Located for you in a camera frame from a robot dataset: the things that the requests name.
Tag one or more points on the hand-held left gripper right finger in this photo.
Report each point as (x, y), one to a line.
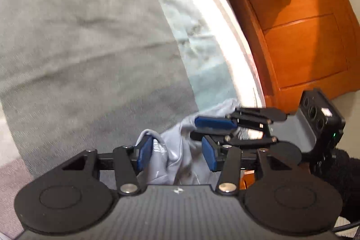
(209, 155)

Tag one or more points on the grey pants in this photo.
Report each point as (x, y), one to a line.
(182, 152)

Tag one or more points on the person's right forearm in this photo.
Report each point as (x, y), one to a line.
(348, 186)

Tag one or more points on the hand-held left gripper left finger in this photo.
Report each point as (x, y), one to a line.
(146, 154)

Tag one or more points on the wooden headboard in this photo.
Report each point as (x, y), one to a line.
(295, 32)

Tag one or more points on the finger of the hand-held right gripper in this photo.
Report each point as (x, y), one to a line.
(253, 141)
(213, 122)

